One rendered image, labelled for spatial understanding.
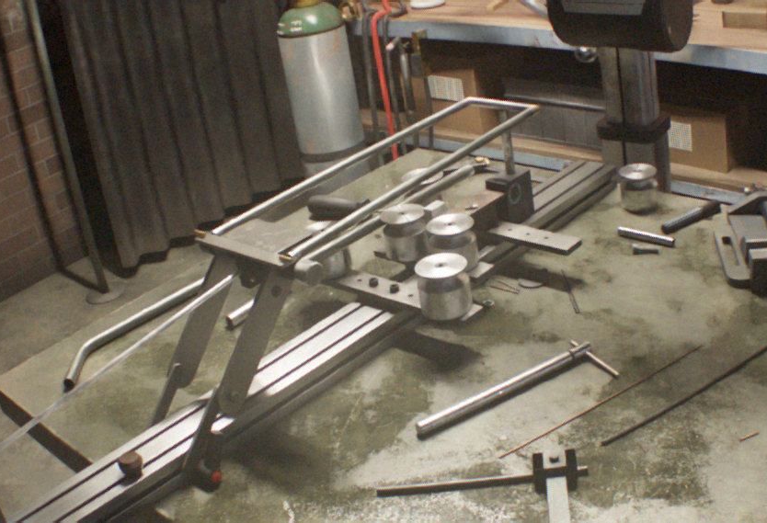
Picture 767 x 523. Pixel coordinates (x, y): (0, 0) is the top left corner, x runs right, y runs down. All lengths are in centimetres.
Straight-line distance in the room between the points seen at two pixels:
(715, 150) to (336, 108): 114
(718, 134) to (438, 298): 156
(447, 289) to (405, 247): 14
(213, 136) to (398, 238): 269
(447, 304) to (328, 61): 198
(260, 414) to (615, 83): 92
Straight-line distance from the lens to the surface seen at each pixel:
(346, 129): 292
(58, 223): 380
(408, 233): 105
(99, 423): 99
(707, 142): 243
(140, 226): 354
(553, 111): 265
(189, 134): 360
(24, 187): 371
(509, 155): 113
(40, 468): 264
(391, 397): 91
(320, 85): 286
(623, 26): 151
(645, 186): 122
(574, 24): 155
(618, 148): 162
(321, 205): 131
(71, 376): 107
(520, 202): 114
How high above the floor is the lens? 138
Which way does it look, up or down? 26 degrees down
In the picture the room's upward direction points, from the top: 10 degrees counter-clockwise
